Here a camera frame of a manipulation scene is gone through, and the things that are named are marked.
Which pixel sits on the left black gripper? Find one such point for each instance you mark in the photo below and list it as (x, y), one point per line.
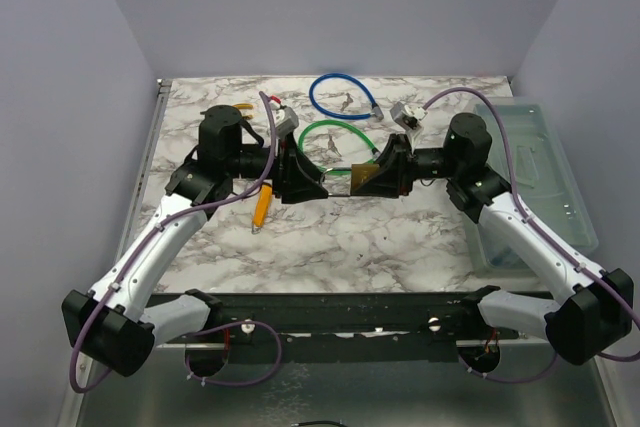
(295, 177)

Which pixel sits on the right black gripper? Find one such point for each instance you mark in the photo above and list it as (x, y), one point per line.
(396, 173)

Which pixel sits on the brass padlock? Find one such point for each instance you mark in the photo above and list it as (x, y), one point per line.
(355, 176)

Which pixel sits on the green cable lock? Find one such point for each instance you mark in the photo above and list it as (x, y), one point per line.
(341, 125)

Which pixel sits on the blue cable lock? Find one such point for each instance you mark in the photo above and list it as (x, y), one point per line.
(327, 92)

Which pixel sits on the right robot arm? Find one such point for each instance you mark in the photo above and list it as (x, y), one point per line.
(589, 308)

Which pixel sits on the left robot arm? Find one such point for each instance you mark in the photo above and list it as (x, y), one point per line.
(112, 323)

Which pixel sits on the orange utility knife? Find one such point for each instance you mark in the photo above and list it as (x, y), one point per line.
(262, 207)

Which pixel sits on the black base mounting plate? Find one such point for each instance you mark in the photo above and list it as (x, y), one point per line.
(339, 328)

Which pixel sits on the clear plastic bin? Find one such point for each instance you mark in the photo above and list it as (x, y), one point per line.
(546, 185)

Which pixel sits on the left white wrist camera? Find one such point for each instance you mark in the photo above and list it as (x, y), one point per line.
(286, 121)

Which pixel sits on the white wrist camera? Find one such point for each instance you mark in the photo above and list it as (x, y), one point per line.
(410, 120)
(286, 121)

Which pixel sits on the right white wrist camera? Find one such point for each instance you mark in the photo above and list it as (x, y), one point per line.
(410, 120)

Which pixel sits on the yellow handled pliers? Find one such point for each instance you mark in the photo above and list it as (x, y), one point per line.
(245, 109)

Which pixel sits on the aluminium rail frame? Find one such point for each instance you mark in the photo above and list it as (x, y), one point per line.
(584, 313)

